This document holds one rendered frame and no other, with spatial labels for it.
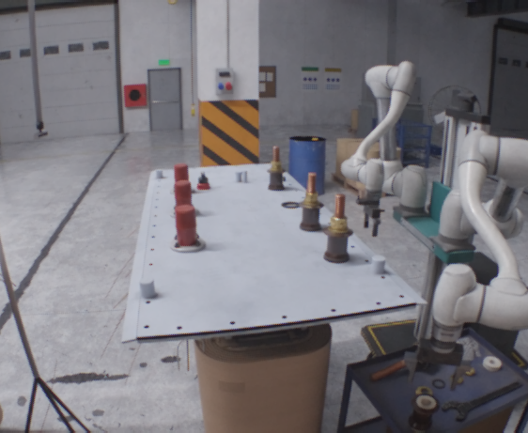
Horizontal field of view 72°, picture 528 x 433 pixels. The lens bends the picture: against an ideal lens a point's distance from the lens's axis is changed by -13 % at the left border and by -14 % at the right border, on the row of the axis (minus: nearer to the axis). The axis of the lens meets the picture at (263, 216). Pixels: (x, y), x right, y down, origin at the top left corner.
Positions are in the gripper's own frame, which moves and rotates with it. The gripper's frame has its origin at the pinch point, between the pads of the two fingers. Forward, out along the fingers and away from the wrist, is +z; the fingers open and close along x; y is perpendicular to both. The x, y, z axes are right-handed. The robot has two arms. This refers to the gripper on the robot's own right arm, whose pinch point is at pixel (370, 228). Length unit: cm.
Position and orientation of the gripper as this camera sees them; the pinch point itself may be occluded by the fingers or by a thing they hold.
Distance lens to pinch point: 231.5
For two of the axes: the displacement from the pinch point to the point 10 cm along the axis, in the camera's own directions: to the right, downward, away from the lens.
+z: 0.0, 9.4, 3.4
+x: -1.2, -3.3, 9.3
